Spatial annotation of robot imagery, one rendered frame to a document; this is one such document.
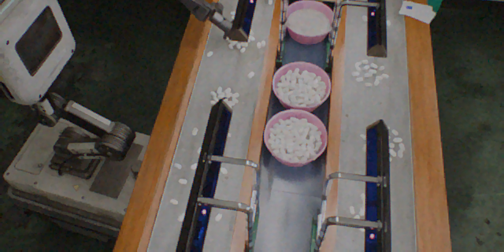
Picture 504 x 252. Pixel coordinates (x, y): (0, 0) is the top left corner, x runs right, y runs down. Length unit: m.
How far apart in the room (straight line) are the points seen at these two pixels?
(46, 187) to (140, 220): 0.67
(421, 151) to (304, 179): 0.50
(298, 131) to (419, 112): 0.54
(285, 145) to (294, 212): 0.28
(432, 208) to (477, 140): 1.29
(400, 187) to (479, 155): 1.22
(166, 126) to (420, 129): 1.09
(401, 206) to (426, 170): 0.19
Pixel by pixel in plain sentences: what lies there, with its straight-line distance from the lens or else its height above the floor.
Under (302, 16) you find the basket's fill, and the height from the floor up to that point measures 0.73.
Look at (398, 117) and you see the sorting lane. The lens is 2.16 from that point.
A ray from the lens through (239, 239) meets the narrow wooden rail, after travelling 1.78.
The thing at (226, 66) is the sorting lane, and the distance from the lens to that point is 2.25.
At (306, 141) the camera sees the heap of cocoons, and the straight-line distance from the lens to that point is 2.01.
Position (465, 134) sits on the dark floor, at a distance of 3.18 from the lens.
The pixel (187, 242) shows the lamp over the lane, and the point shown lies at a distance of 1.42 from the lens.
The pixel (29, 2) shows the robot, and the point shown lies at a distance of 1.66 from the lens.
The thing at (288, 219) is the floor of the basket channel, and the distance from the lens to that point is 1.91.
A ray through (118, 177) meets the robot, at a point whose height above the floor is 0.47.
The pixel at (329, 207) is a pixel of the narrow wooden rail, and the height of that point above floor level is 0.76.
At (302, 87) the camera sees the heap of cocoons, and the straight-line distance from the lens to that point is 2.18.
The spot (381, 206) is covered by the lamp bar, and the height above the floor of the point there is 1.11.
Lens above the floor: 2.44
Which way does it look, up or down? 54 degrees down
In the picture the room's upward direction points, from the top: straight up
